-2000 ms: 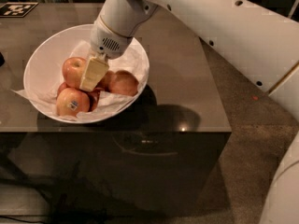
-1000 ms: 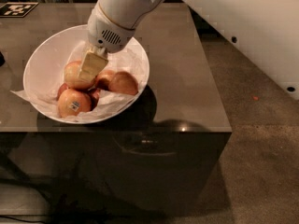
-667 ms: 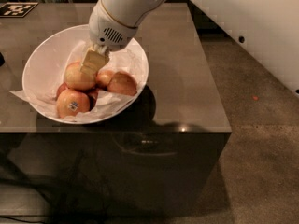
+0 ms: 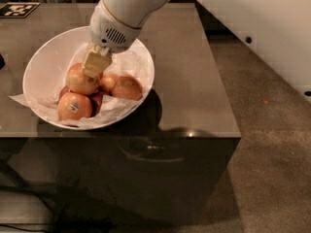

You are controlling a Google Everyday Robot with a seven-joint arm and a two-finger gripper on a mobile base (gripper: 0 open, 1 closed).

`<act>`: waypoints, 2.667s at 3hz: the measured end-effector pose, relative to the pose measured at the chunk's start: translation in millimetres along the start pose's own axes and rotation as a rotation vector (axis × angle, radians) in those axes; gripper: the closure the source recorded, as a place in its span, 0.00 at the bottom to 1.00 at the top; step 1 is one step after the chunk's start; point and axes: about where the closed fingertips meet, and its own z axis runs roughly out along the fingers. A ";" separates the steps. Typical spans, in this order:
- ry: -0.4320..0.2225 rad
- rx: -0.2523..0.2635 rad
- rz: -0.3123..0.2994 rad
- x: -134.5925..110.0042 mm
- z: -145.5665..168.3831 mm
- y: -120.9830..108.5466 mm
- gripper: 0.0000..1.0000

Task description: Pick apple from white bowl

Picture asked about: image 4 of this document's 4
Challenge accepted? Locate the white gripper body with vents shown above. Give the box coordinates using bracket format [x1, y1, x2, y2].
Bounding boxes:
[89, 4, 141, 53]

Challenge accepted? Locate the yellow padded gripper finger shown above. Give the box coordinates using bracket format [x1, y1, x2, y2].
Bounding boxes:
[82, 46, 112, 79]

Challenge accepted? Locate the large top red-yellow apple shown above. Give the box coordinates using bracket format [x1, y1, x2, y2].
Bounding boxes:
[66, 63, 100, 96]

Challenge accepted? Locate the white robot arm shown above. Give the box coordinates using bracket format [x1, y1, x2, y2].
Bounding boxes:
[89, 0, 311, 99]

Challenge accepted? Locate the small middle apple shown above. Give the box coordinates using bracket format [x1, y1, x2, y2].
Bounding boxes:
[99, 73, 119, 93]

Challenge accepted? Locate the right red-yellow apple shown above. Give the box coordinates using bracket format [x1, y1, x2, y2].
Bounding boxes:
[111, 76, 142, 101]

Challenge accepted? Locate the dark red lower apple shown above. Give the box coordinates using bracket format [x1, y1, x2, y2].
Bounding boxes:
[89, 92, 104, 117]

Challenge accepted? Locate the hidden left red apple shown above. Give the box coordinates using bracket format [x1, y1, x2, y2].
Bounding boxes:
[58, 85, 70, 100]

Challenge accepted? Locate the front apple with sticker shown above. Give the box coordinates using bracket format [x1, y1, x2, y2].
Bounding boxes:
[57, 92, 92, 120]

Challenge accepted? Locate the white bowl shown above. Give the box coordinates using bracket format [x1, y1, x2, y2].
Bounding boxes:
[22, 25, 156, 131]

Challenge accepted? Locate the white crumpled paper liner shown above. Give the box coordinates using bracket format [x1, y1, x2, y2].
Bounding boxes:
[9, 42, 154, 129]

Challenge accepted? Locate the dark object at left edge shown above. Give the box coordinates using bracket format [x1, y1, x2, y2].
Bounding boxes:
[0, 53, 6, 70]

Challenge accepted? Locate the black white fiducial marker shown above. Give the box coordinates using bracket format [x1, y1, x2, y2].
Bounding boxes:
[0, 2, 40, 18]

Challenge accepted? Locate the black cable on floor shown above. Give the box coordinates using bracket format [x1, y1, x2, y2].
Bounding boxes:
[0, 223, 48, 233]

